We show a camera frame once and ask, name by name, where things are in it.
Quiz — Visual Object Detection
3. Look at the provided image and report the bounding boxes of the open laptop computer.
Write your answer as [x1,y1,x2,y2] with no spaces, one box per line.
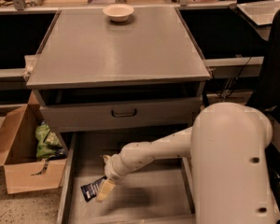
[237,0,280,26]

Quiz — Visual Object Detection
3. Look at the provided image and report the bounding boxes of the grey open middle drawer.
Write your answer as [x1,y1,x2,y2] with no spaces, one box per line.
[57,125,194,224]

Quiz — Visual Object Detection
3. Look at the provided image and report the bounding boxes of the green snack bag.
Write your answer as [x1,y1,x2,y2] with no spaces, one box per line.
[35,121,66,160]

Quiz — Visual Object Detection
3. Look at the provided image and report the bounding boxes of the grey drawer cabinet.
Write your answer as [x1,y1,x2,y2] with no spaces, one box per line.
[25,6,211,147]

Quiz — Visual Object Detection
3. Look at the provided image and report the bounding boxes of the brown cardboard box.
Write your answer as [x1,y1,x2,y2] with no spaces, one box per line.
[0,94,66,194]

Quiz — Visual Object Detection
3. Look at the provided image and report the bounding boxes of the black office chair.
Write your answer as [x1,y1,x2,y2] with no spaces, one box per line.
[246,9,280,224]

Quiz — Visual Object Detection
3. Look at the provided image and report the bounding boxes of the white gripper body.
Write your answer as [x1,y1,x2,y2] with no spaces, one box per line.
[104,154,125,183]

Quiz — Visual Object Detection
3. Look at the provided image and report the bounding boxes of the white ceramic bowl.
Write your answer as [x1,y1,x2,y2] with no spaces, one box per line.
[103,4,134,22]

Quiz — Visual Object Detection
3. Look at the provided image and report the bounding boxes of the black hanging cable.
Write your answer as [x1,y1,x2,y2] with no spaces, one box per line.
[219,57,253,99]

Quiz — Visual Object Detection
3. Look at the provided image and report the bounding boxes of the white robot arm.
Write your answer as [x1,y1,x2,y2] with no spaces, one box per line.
[96,103,274,224]

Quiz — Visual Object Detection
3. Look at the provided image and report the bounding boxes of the grey closed top drawer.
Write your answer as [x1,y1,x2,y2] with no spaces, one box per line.
[40,97,202,133]

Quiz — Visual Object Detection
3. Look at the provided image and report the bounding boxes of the black drawer handle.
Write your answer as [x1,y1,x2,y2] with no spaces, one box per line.
[111,108,137,118]

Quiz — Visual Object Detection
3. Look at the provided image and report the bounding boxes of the blue rxbar blueberry wrapper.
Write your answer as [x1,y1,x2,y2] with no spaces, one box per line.
[80,176,106,202]

